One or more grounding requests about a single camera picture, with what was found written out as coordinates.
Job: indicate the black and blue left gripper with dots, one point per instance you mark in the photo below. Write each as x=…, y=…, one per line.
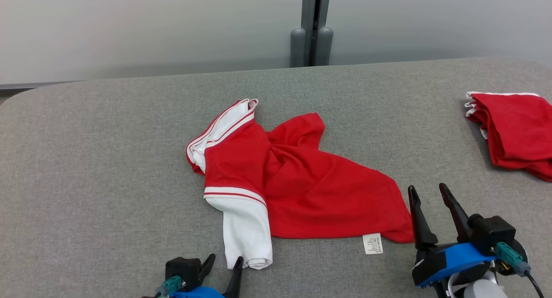
x=196, y=293

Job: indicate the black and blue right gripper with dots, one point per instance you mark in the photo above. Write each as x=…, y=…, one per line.
x=453, y=259

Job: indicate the red jersey with white sleeves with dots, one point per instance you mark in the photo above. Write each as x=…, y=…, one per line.
x=302, y=181

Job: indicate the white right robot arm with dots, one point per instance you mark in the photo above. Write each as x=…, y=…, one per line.
x=483, y=290

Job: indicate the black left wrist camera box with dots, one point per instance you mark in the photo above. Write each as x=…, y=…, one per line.
x=183, y=268

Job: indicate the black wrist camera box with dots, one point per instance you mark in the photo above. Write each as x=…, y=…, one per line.
x=491, y=233
x=183, y=268

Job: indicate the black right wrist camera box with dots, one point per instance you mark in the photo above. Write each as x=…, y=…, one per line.
x=491, y=233

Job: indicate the grey metal partition post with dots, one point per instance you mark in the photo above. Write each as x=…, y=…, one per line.
x=315, y=13

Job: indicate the grey wall base rail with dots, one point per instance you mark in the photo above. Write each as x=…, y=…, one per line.
x=34, y=86

